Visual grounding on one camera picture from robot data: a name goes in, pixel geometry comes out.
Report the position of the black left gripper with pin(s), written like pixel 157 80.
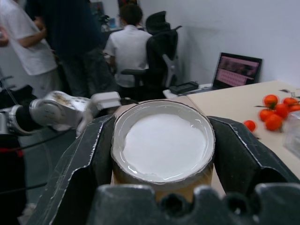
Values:
pixel 129 101

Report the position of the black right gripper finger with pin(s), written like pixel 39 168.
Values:
pixel 239 154

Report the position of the red cherry tomato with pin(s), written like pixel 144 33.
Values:
pixel 281 111
pixel 295 108
pixel 264 114
pixel 290 101
pixel 271 100
pixel 249 125
pixel 273 122

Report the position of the clear plastic container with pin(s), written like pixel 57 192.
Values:
pixel 293 133

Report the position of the open black laptop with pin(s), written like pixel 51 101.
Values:
pixel 237 70

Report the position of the flat black device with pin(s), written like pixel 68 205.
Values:
pixel 184 87

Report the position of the seated person in white shirt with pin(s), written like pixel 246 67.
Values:
pixel 129 51

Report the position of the standing person in dark shirt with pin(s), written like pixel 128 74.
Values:
pixel 72 35

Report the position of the standing person in white shirt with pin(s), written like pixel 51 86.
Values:
pixel 25 47

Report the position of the black office chair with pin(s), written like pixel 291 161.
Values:
pixel 161 51

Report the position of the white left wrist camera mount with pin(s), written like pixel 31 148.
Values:
pixel 106 99

